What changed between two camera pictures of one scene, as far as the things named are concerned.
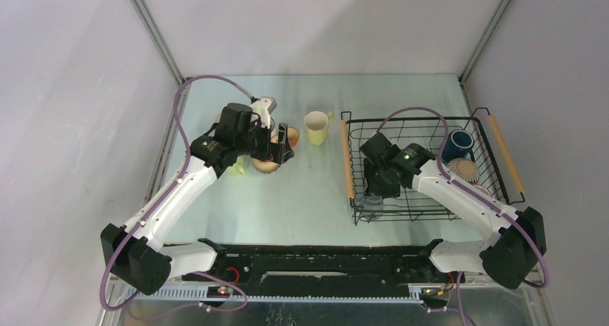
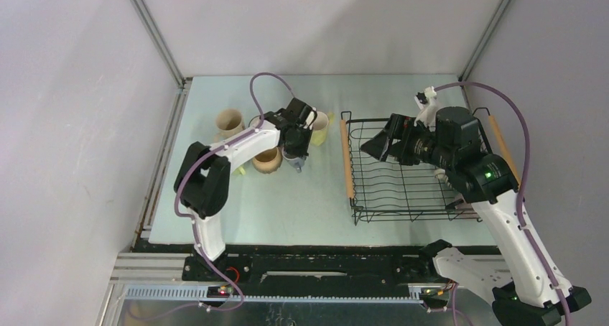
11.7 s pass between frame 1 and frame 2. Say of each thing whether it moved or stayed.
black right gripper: moved
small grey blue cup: moved
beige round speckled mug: stayed
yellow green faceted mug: stayed
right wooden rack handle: stayed
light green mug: stayed
